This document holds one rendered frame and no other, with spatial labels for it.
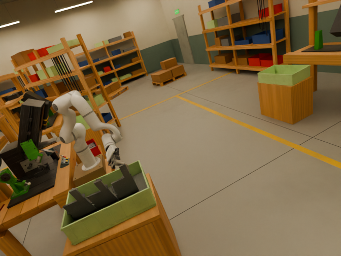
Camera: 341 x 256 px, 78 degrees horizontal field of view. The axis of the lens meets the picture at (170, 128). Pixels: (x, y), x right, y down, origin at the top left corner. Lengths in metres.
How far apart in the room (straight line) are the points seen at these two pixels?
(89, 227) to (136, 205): 0.34
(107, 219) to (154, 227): 0.33
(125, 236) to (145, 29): 11.05
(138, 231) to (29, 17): 10.88
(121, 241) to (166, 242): 0.33
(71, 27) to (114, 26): 1.96
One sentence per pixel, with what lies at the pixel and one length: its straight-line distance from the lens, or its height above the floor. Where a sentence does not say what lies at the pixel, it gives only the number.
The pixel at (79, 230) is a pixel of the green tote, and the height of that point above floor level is 0.88.
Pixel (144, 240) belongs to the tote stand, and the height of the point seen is 0.63.
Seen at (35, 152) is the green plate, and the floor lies 1.13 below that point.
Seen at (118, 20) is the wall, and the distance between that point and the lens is 11.74.
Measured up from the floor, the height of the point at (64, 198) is 0.83.
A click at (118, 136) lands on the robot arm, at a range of 1.65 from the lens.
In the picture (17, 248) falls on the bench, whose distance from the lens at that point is 2.51.
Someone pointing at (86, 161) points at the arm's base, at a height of 1.01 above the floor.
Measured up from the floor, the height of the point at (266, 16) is 1.45.
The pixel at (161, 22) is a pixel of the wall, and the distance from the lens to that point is 12.28.
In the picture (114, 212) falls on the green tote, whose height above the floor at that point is 0.90.
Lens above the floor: 1.87
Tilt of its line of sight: 25 degrees down
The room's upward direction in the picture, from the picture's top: 18 degrees counter-clockwise
